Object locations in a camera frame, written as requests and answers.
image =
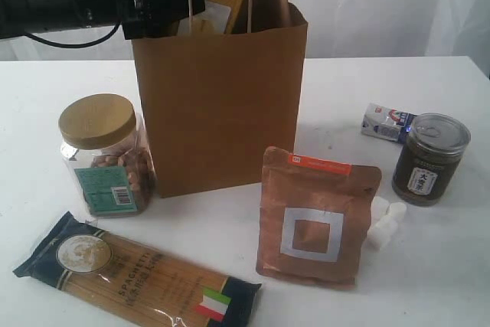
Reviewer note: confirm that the copper stand-up pouch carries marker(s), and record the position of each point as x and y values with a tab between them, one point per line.
314	218

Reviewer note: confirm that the spaghetti packet dark blue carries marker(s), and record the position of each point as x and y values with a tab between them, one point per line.
137	283

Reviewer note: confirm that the brown paper bag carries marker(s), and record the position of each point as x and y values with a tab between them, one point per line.
213	103

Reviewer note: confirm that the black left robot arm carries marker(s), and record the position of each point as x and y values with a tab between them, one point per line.
33	17

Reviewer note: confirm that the white backdrop curtain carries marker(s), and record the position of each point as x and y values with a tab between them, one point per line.
397	28

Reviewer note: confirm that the white blue milk carton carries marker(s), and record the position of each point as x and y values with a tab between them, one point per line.
386	123

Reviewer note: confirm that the clear jar gold lid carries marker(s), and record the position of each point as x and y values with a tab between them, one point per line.
104	145

